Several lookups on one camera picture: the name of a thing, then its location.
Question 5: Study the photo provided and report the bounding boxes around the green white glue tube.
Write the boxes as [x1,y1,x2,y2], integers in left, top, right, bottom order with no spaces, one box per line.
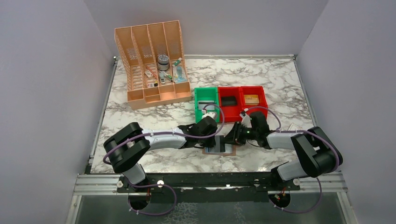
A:
[172,57,183,67]

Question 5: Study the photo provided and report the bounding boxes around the black metal base rail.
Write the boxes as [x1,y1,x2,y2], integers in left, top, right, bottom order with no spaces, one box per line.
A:
[116,172,301,195]

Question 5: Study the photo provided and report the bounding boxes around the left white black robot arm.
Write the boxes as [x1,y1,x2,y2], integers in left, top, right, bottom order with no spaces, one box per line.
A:
[103,117,218,185]

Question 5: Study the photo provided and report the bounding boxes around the red plastic double bin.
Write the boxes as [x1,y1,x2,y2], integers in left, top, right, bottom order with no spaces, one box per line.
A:
[218,86,268,123]

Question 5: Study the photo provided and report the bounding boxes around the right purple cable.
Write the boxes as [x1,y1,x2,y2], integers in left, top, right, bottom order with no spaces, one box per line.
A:
[241,106,341,214]

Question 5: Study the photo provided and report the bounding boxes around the blue packaged item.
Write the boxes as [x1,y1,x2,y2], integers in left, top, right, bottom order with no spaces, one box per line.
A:
[172,66,188,83]

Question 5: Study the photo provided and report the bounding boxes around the gold card box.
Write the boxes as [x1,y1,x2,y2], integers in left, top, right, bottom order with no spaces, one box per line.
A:
[244,94,260,105]

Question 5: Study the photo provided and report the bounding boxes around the small red white box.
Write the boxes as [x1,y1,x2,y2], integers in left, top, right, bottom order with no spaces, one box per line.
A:
[287,123,303,133]

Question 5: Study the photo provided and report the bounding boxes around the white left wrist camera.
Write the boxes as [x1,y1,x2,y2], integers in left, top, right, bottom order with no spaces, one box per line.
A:
[201,112,218,121]

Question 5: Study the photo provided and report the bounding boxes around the green plastic bin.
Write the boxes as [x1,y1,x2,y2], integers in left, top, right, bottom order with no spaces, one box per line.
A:
[194,87,220,123]

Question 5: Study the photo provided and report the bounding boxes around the orange plastic file organizer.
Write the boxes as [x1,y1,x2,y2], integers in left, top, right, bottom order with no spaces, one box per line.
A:
[114,20,192,110]

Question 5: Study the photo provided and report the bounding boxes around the black wallet in bin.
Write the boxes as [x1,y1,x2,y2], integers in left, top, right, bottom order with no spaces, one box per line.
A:
[220,96,238,107]

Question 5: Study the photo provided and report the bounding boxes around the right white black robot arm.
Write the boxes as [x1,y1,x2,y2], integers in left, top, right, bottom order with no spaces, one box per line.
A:
[224,111,343,181]

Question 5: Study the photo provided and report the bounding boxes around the small round tin can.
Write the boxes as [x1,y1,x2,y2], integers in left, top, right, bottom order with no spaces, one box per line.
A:
[157,54,170,71]

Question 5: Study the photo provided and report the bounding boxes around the green marker pen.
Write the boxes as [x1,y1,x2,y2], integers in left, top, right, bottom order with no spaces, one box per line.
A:
[163,73,173,82]

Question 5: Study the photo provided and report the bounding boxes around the grey card in green bin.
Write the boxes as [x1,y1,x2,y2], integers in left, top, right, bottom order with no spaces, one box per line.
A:
[197,100,214,110]

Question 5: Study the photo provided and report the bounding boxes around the red white small packet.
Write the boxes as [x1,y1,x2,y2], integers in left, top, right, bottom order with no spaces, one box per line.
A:
[144,69,157,79]

